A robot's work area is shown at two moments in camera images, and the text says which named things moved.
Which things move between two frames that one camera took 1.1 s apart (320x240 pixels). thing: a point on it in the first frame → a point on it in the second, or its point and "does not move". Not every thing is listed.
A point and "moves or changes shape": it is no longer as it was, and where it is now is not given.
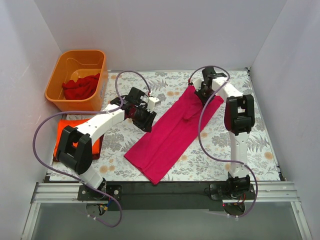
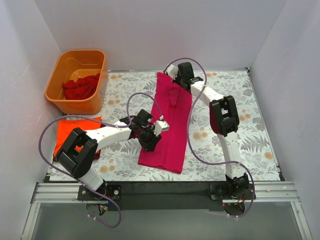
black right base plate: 232,191 does not move
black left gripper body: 146,120 → 149,140
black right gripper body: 204,94 → 180,78
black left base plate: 86,193 does not move
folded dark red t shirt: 96,156 does not move
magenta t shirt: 155,153 moves or changes shape
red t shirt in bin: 83,88 does not move
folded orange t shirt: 64,123 does not move
